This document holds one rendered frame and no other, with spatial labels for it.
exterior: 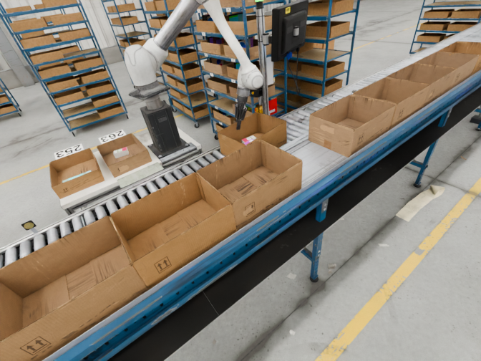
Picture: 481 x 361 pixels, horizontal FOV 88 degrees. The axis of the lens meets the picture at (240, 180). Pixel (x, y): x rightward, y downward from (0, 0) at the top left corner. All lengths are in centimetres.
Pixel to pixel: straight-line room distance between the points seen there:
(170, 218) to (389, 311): 145
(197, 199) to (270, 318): 97
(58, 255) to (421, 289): 203
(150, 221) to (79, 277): 33
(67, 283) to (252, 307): 112
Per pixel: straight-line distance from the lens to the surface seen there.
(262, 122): 195
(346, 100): 181
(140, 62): 181
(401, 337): 193
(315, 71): 329
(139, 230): 120
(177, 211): 122
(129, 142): 226
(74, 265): 122
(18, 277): 122
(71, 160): 227
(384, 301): 199
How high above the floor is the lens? 169
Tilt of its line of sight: 38 degrees down
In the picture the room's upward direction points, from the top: 9 degrees counter-clockwise
